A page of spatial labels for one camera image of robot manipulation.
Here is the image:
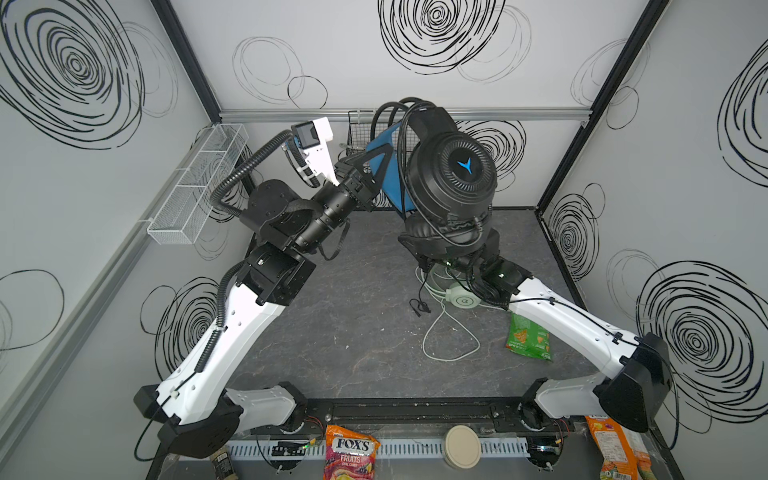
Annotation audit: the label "black blue headphones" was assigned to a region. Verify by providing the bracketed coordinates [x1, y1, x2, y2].
[366, 97, 497, 304]

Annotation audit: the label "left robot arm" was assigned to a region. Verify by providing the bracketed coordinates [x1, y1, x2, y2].
[134, 143, 395, 462]

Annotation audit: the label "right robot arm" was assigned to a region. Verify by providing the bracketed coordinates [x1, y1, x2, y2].
[406, 230, 673, 433]

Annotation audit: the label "green snack bag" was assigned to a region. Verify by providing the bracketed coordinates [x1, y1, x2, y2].
[505, 313, 552, 361]

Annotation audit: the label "pink Fox's candy bag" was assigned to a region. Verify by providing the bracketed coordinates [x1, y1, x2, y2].
[323, 425, 381, 480]

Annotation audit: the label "round beige lid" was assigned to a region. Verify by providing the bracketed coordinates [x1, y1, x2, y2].
[444, 425, 482, 470]

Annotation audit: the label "orange snack bag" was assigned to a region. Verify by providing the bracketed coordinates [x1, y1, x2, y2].
[586, 416, 656, 480]

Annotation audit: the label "black wire basket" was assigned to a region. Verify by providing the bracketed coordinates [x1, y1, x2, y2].
[345, 109, 375, 156]

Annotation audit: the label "aluminium wall rail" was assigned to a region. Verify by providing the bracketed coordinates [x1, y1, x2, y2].
[220, 107, 591, 124]

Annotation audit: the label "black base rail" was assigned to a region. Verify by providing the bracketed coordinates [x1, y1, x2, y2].
[280, 397, 527, 433]

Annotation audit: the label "white slotted cable duct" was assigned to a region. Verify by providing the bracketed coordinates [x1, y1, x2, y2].
[230, 436, 532, 463]

